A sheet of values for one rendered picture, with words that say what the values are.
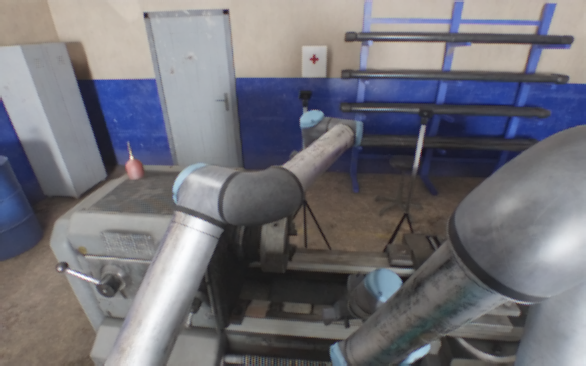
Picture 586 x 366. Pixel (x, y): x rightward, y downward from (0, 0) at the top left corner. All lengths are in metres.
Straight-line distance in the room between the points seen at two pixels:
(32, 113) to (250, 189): 3.97
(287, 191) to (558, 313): 0.45
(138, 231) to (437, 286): 0.95
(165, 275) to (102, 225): 0.60
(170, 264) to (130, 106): 4.40
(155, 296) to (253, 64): 3.67
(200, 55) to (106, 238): 3.36
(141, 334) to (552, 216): 0.63
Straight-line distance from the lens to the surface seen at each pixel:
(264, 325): 1.31
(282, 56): 4.02
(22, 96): 4.43
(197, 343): 1.34
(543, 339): 0.51
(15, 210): 3.80
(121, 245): 1.17
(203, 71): 4.27
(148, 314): 0.65
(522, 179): 0.31
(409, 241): 1.72
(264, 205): 0.59
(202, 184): 0.64
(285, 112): 4.13
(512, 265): 0.31
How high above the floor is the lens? 1.89
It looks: 28 degrees down
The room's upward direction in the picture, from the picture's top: 1 degrees counter-clockwise
